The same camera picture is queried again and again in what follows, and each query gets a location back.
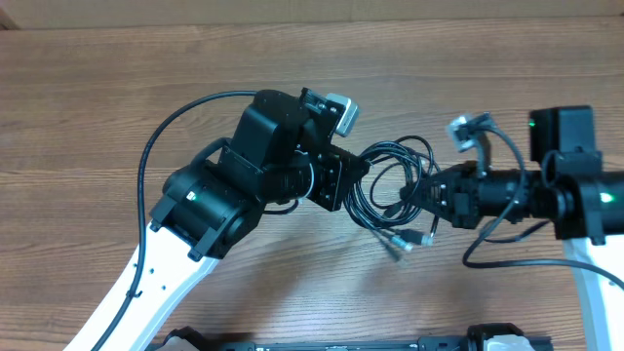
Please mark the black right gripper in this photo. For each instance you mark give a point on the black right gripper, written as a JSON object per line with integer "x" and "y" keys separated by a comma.
{"x": 459, "y": 205}

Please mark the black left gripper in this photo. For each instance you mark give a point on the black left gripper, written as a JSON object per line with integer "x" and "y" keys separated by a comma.
{"x": 339, "y": 173}

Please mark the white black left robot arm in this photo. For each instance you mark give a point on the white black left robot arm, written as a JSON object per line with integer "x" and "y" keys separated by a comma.
{"x": 280, "y": 154}

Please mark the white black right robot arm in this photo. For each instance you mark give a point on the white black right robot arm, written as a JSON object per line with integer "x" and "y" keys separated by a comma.
{"x": 570, "y": 189}

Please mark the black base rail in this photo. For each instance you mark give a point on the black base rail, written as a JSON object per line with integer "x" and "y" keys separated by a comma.
{"x": 497, "y": 336}

